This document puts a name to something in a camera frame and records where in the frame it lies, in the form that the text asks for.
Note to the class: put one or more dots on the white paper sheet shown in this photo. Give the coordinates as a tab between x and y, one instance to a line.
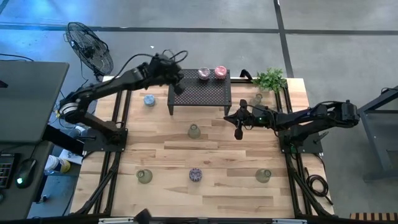
72	157

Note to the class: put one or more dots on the black metal cart frame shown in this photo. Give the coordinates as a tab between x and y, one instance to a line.
382	175

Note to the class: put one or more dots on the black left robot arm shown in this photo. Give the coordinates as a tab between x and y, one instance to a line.
102	87

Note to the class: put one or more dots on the black frame bracket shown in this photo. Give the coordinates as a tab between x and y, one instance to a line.
245	74

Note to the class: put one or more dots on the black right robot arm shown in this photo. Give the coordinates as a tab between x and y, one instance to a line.
348	112

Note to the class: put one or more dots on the dark purple patterned candle tin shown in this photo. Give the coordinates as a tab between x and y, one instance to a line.
195	175

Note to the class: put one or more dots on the dark grey desk top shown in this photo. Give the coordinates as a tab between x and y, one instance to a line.
18	203
31	99

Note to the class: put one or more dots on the maroon patterned candle tin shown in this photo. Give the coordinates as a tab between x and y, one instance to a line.
203	73

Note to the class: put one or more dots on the black floor fan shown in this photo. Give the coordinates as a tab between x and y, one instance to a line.
90	49

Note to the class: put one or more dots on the green plant in white pot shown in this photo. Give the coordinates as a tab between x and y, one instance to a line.
270	80

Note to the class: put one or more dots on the striped wooden board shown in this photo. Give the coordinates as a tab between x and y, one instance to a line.
373	216

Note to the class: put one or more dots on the white and yellow canister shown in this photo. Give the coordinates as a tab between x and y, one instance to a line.
56	163

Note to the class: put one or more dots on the black perforated metal shelf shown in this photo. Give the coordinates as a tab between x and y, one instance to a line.
202	93

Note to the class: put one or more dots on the black metal table frame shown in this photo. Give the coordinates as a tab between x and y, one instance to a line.
236	81

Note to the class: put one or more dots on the clear glass candlestick holder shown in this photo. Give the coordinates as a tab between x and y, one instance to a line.
263	175
144	176
194	132
257	99

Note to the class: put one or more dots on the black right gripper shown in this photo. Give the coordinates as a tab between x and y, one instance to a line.
248	122

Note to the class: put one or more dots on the black backlit keyboard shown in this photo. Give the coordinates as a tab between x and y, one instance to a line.
6	171

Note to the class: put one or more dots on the white metal bracket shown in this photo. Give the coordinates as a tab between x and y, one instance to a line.
289	221
115	220

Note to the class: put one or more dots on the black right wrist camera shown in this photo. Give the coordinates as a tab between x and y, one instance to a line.
258	111

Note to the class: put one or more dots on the blue patterned candle tin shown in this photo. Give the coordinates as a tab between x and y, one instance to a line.
149	100

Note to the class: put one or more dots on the pink patterned candle tin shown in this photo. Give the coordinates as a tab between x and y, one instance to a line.
220	72

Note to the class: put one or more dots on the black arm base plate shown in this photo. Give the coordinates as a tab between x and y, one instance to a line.
93	145
312	146

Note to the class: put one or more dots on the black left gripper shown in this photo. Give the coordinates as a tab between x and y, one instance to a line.
164	70

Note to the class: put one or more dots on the black computer mouse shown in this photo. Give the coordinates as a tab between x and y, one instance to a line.
26	171

